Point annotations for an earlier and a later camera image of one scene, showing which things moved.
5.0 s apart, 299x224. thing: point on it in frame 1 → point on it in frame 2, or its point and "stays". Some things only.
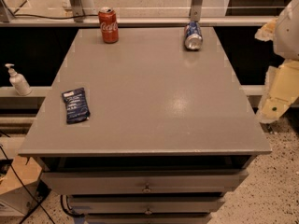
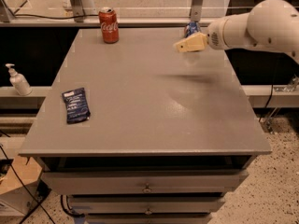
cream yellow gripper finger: [281, 90] → [225, 34]
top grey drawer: [143, 182] stays
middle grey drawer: [146, 204] stays
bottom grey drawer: [149, 218] stays
